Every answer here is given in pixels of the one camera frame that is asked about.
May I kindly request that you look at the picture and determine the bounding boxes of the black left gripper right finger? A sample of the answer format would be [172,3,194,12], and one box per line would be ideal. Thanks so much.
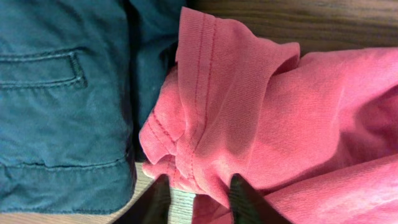
[229,174,292,224]

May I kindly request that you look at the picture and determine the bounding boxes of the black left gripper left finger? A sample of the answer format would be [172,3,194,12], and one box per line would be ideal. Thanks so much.
[113,174,171,224]

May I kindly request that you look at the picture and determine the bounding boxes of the red t-shirt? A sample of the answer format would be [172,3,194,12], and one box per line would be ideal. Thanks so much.
[139,8,397,223]

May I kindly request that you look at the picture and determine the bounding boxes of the folded navy blue clothes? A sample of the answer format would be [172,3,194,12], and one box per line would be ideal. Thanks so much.
[1,0,187,215]

